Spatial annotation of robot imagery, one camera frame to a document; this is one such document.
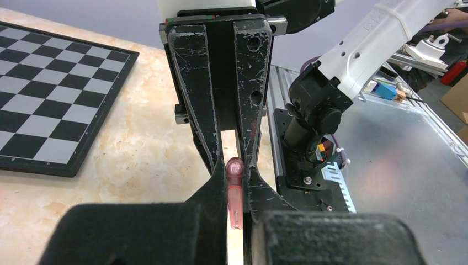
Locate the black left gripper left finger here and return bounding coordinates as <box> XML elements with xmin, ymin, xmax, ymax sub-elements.
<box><xmin>39</xmin><ymin>158</ymin><xmax>227</xmax><ymax>264</ymax></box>

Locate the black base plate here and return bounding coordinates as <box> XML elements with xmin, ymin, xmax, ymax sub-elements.
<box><xmin>268</xmin><ymin>109</ymin><xmax>356</xmax><ymax>213</ymax></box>

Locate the pink translucent pen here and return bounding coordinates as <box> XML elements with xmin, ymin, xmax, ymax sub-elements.
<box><xmin>226</xmin><ymin>157</ymin><xmax>244</xmax><ymax>230</ymax></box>

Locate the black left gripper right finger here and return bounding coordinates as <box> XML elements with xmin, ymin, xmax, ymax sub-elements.
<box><xmin>243</xmin><ymin>162</ymin><xmax>427</xmax><ymax>265</ymax></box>

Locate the black grey chessboard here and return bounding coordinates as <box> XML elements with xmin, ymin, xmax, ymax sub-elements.
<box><xmin>1</xmin><ymin>22</ymin><xmax>139</xmax><ymax>178</ymax></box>

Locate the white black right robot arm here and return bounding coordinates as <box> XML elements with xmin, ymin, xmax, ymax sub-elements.
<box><xmin>158</xmin><ymin>1</ymin><xmax>458</xmax><ymax>184</ymax></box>

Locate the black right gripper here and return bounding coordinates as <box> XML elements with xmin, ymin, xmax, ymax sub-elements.
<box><xmin>159</xmin><ymin>13</ymin><xmax>287</xmax><ymax>172</ymax></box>

